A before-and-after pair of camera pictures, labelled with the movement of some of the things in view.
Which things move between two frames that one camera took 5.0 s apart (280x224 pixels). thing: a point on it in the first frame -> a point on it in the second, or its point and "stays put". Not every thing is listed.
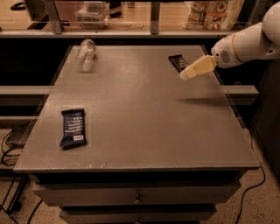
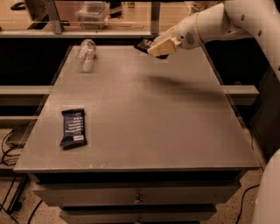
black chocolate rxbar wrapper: x=178 y=61 -> x=144 y=45
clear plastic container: x=93 y=11 stays put
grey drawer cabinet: x=159 y=150 stays put
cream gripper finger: x=201 y=66 -> x=166 y=46
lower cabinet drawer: x=137 y=214 stays put
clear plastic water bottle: x=86 y=55 stays put
